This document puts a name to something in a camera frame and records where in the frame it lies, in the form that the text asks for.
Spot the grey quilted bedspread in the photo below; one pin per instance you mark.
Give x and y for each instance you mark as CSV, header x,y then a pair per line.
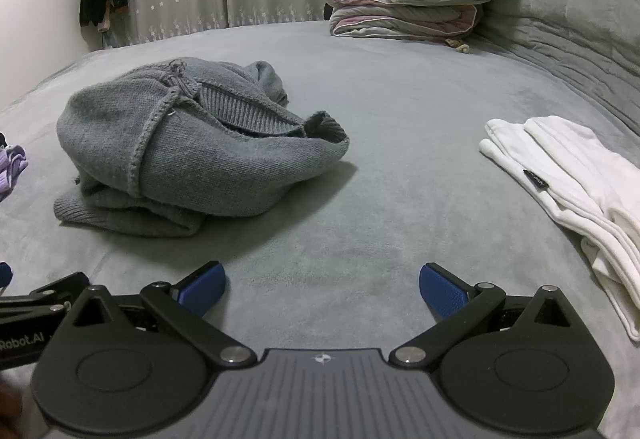
x,y
580,19

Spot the pink grey folded quilt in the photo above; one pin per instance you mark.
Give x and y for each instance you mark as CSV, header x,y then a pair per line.
x,y
400,16

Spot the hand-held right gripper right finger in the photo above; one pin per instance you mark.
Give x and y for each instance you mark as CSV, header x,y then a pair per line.
x,y
441,294

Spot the person's left hand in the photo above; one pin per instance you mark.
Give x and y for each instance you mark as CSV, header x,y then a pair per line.
x,y
7,406

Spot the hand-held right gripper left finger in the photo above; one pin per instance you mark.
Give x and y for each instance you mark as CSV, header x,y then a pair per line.
x,y
204,288

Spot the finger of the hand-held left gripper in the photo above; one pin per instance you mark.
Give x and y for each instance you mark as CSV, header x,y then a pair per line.
x,y
5,276
50,291

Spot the white folded garment black label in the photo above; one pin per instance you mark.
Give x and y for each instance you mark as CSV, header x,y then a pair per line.
x,y
545,199

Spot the grey bed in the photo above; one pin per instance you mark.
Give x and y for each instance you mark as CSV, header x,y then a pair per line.
x,y
410,119

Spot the grey knit sweater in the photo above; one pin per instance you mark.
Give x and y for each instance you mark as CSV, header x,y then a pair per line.
x,y
200,159

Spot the purple folded cloth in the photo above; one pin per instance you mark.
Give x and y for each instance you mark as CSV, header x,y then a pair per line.
x,y
12,169

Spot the pale hanging cloth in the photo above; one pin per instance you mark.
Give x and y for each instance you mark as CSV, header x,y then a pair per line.
x,y
109,31

